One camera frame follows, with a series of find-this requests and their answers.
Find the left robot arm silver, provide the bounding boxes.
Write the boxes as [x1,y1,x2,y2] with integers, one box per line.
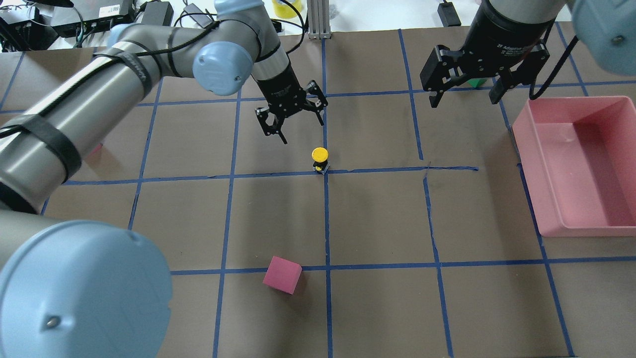
[1,0,328,358]

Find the pink cube far side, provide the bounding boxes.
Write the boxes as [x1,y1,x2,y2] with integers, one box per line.
[262,256,303,295]

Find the aluminium frame post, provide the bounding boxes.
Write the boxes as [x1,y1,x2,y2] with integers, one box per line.
[306,0,332,39]

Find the pink cube near centre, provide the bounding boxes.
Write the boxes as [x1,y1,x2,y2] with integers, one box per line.
[84,143,104,161]

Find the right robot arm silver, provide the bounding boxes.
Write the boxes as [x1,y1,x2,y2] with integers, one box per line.
[420,0,636,108]

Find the yellow tape roll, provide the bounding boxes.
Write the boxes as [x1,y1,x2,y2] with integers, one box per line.
[272,0,304,19]

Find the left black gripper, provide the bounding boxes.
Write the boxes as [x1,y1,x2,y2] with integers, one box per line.
[256,67,328,145]

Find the yellow black push button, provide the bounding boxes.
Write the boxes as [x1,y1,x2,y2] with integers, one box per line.
[311,147,329,175]

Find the black power brick small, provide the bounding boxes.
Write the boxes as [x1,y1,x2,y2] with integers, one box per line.
[437,0,462,27]

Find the black power adapter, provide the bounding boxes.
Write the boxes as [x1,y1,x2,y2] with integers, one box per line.
[140,0,173,26]

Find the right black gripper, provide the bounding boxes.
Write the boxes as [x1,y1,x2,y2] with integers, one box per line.
[420,0,552,108]

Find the pink plastic bin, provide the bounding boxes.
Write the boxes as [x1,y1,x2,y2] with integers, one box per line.
[512,96,636,237]

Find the pink cube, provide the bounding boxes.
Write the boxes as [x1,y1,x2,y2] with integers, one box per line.
[262,256,303,295]
[84,143,104,161]

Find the green cube near bin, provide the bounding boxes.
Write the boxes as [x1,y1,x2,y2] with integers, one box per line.
[467,79,487,89]

